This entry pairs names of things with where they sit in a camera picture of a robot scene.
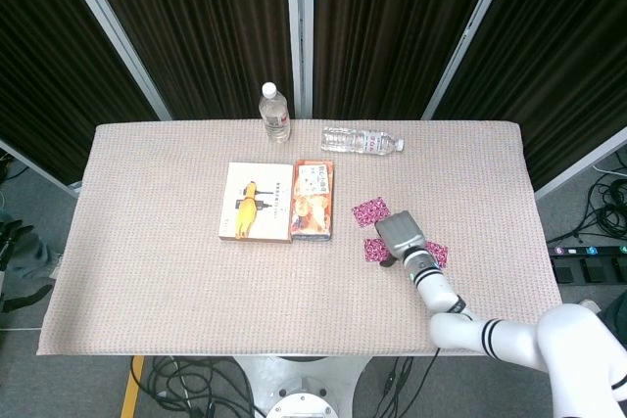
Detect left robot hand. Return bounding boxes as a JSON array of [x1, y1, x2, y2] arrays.
[[0, 219, 55, 315]]

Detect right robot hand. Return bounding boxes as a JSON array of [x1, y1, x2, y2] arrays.
[[374, 209, 428, 268]]

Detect red patterned foil packet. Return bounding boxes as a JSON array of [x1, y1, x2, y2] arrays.
[[423, 240, 450, 269], [362, 237, 393, 265], [351, 196, 392, 229]]

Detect orange snack box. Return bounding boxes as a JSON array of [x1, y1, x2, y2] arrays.
[[289, 159, 336, 243]]

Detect clear plastic water bottle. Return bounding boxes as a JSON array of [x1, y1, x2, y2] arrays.
[[320, 126, 406, 157], [258, 81, 292, 144]]

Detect black power strip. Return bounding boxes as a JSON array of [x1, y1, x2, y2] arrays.
[[547, 243, 627, 286]]

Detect dark pleated curtain panel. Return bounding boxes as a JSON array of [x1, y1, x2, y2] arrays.
[[313, 0, 505, 120], [433, 0, 627, 190], [80, 0, 295, 120], [0, 0, 163, 185]]

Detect beige waffle-weave tablecloth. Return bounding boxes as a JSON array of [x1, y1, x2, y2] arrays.
[[36, 118, 564, 357]]

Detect aluminium partition frame rail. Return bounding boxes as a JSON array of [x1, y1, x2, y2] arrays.
[[0, 137, 82, 200], [533, 124, 627, 202]]

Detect white cable product box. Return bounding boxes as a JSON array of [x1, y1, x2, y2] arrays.
[[217, 162, 295, 244]]

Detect black cable with inline switch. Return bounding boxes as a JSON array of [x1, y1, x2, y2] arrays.
[[375, 347, 442, 418]]

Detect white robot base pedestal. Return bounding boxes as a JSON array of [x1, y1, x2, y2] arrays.
[[233, 354, 373, 418]]

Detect black floor cable bundle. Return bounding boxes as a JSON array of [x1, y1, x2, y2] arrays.
[[130, 355, 268, 418], [548, 151, 627, 246]]

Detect aluminium partition frame post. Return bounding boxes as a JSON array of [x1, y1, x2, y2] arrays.
[[421, 0, 519, 120], [285, 0, 315, 120], [52, 0, 172, 121]]

